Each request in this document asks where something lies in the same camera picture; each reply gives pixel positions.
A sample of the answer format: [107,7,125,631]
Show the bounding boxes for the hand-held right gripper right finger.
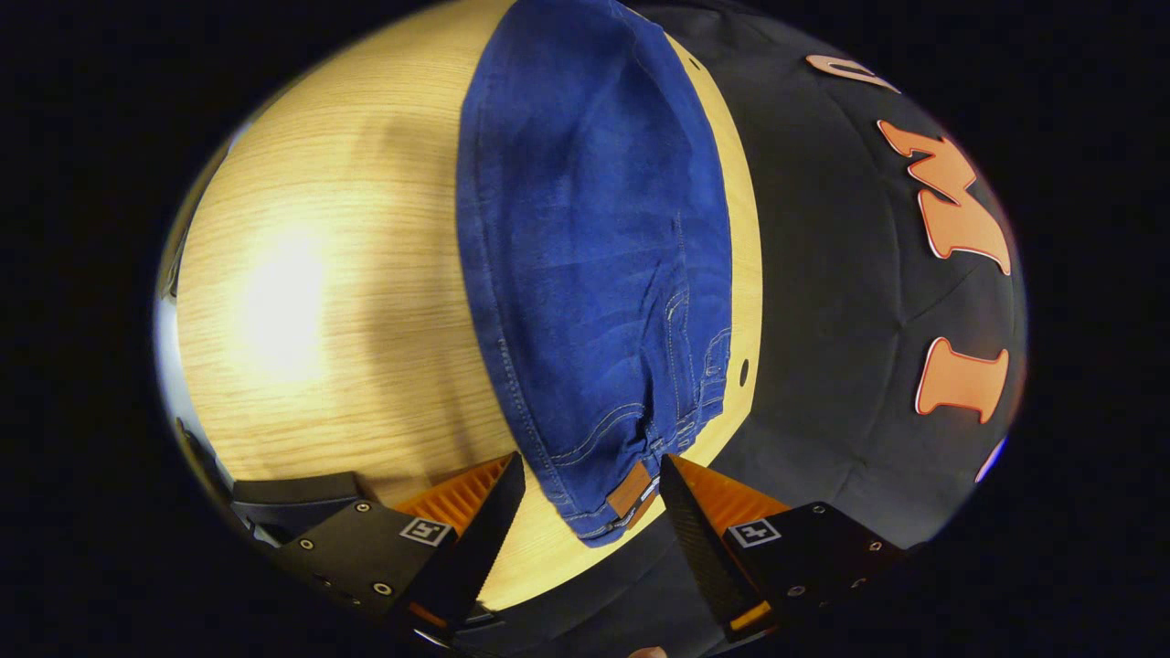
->
[658,453,911,642]

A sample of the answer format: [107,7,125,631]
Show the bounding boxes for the blue denim jeans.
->
[455,0,735,549]

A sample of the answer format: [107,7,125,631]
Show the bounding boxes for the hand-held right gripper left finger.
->
[272,451,527,642]

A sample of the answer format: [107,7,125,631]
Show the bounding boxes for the black backdrop cloth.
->
[457,0,1029,657]

